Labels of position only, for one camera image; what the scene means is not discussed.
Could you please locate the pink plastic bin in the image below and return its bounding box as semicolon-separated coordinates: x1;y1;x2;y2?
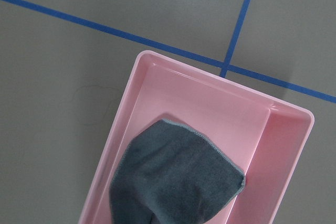
78;50;314;224

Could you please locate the grey cloth towel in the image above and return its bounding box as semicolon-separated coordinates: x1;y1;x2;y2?
109;119;246;223

